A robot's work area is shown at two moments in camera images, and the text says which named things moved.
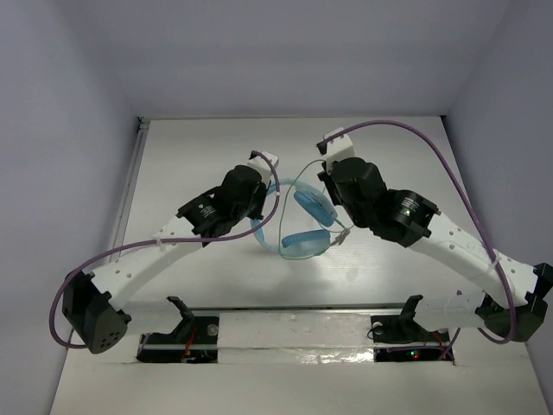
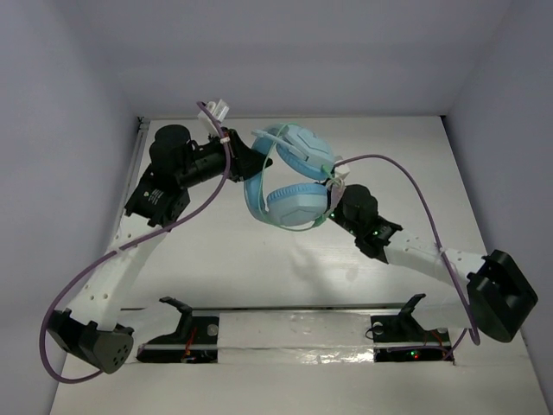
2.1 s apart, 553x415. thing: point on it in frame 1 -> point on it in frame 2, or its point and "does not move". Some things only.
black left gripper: (260, 201) -> (236, 156)
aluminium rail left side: (135, 157) does not move
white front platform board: (303, 362) does not move
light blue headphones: (316, 205) -> (305, 152)
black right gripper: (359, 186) -> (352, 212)
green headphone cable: (337, 242) -> (324, 166)
